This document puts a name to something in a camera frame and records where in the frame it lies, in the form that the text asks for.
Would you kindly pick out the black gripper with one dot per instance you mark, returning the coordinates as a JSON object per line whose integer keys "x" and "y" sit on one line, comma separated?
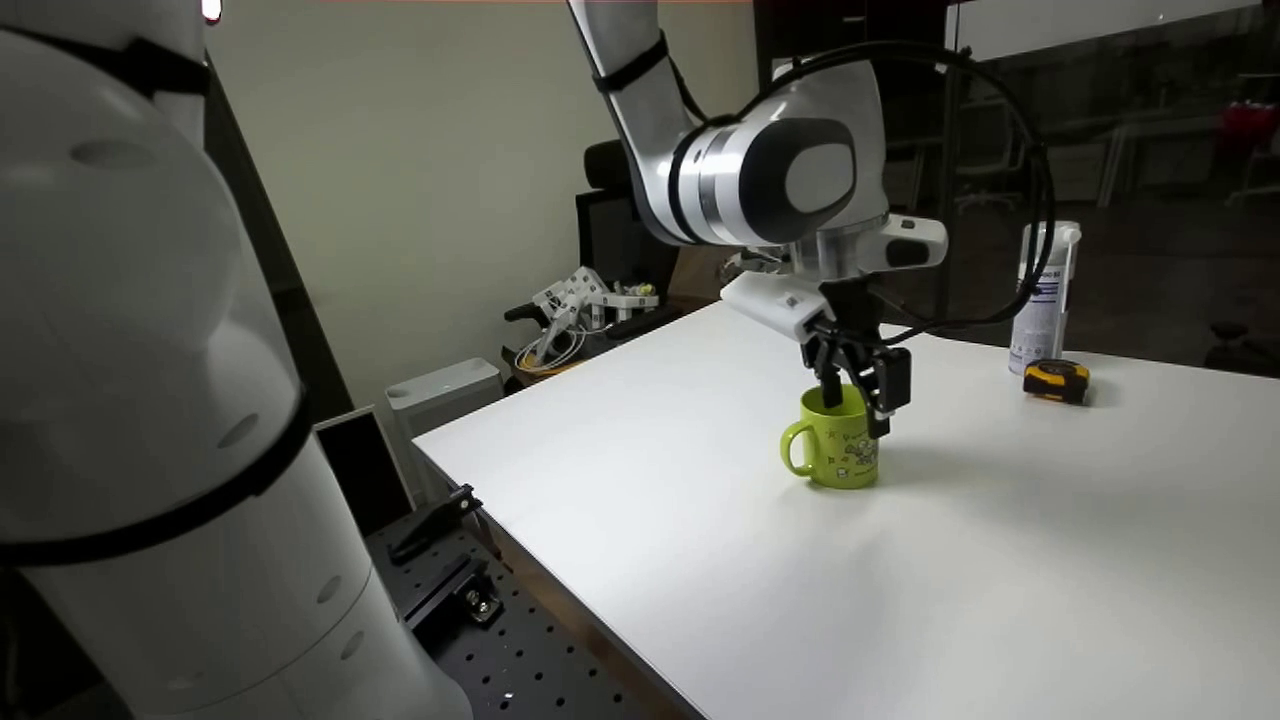
{"x": 846, "y": 343}

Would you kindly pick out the green ceramic mug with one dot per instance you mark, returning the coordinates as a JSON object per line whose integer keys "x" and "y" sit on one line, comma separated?
{"x": 830, "y": 440}

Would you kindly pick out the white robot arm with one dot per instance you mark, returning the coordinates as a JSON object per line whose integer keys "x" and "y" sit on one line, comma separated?
{"x": 161, "y": 479}

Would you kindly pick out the white spray bottle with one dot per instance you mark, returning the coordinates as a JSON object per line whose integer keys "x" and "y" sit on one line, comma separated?
{"x": 1039, "y": 329}

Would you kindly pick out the black office chair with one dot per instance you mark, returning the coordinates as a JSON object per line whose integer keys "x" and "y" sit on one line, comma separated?
{"x": 612, "y": 239}

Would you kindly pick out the white black robot toy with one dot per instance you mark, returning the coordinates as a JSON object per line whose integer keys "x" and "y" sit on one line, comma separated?
{"x": 569, "y": 313}

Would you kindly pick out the black clamp on table edge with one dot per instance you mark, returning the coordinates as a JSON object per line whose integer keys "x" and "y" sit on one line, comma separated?
{"x": 450, "y": 516}

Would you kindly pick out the grey box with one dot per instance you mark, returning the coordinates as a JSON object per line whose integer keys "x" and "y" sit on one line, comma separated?
{"x": 447, "y": 393}

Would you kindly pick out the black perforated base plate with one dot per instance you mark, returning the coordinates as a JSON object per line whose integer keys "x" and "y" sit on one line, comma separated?
{"x": 499, "y": 640}

